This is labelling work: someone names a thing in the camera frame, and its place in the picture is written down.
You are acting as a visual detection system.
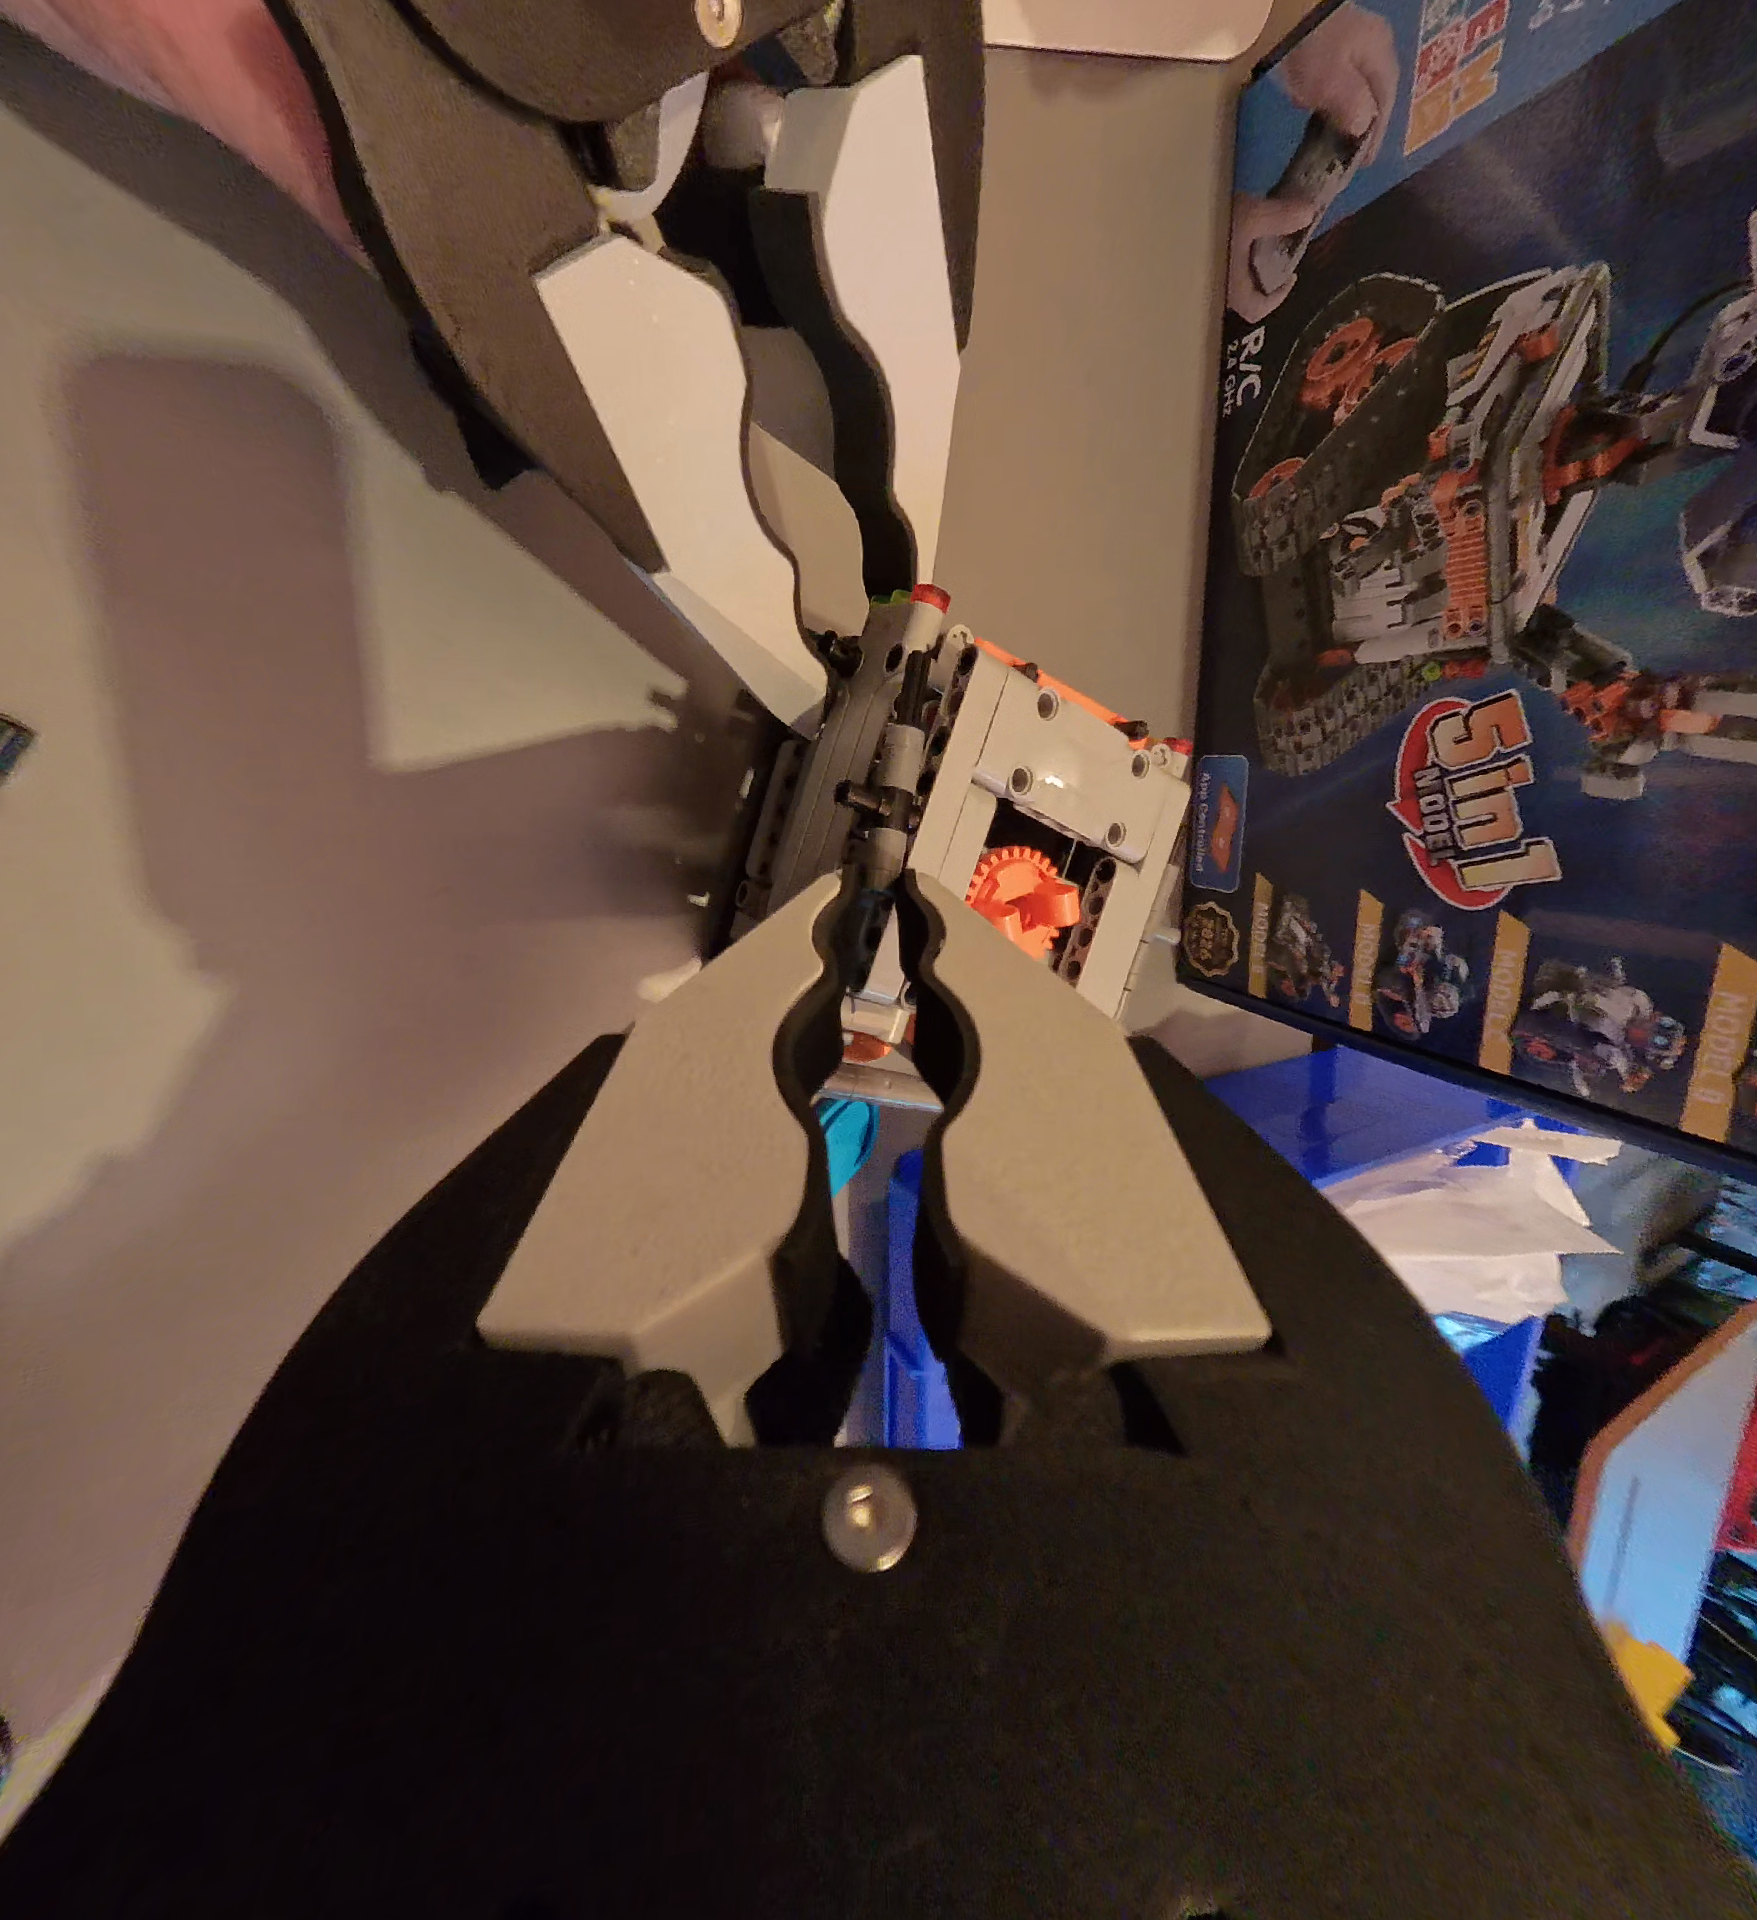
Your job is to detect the grey toy brick model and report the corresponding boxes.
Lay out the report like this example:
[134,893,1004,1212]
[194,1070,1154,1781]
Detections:
[700,581,1201,1036]

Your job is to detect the clear plastic bags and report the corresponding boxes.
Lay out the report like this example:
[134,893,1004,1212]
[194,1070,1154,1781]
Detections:
[1323,1117,1616,1327]

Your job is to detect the robot kit box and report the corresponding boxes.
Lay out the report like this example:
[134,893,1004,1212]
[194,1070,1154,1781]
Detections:
[1195,0,1757,1207]

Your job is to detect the person's left hand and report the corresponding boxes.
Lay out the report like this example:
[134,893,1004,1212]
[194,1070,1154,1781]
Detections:
[3,0,375,242]

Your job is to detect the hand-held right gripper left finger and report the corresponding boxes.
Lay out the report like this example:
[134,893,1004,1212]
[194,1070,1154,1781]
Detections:
[481,885,860,1405]

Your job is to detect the blue plastic bin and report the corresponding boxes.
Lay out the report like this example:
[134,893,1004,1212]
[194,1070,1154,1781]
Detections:
[1203,1036,1606,1447]

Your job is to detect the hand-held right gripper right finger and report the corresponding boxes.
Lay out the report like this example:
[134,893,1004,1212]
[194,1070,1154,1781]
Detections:
[893,880,1270,1418]

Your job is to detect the white stand base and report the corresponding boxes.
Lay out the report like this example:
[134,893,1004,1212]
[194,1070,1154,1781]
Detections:
[985,0,1306,69]

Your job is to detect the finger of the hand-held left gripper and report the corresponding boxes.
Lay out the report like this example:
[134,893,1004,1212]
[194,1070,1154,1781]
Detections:
[769,61,976,596]
[528,236,856,727]

